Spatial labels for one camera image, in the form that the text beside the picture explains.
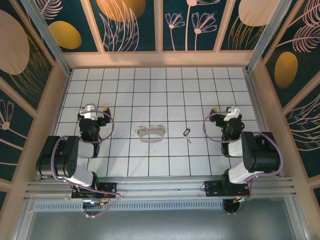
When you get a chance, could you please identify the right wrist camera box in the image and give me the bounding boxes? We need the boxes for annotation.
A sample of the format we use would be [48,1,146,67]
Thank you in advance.
[223,105,242,122]

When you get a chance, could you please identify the aluminium corner post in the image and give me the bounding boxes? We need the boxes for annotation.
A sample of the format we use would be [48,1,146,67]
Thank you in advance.
[245,0,293,74]
[19,0,74,77]

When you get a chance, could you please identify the small circuit board with wires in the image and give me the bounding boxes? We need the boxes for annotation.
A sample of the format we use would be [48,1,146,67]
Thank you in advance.
[233,194,252,204]
[83,198,111,209]

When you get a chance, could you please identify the slotted grey cable duct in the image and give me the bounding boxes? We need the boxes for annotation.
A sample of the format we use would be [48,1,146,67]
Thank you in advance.
[31,201,226,213]

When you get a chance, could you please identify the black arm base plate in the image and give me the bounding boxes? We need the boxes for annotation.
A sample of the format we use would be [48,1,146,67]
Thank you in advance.
[203,179,251,198]
[71,181,119,200]

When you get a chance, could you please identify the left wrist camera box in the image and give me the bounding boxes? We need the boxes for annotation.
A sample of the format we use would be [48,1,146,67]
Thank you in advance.
[78,104,99,120]

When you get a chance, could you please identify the metal key holder with rings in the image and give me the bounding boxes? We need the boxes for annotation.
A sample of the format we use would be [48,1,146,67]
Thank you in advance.
[134,124,168,144]

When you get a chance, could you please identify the aluminium mounting rail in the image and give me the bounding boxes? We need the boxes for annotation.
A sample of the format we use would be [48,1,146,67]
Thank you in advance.
[24,176,296,201]

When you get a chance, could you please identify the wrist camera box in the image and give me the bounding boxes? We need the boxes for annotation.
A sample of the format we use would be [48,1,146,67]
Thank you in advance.
[78,104,99,120]
[223,105,242,122]

